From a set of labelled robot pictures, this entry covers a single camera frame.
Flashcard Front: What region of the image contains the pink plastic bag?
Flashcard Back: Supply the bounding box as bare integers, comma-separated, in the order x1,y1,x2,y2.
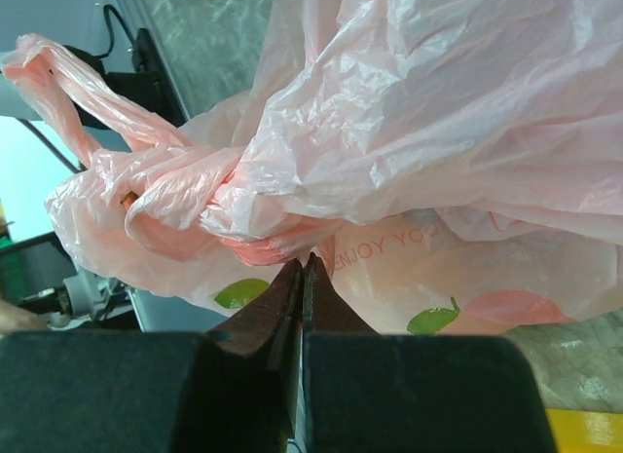
2,0,622,334

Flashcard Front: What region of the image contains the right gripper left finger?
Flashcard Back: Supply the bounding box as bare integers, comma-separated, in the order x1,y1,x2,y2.
205,260,302,370

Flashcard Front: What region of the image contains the yellow plastic tray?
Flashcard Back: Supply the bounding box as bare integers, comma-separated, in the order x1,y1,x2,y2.
546,408,623,453

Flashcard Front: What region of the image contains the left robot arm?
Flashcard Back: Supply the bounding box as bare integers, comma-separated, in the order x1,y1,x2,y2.
11,3,187,127

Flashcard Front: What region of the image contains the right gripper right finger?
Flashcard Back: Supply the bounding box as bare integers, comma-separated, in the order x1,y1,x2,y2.
302,253,375,334

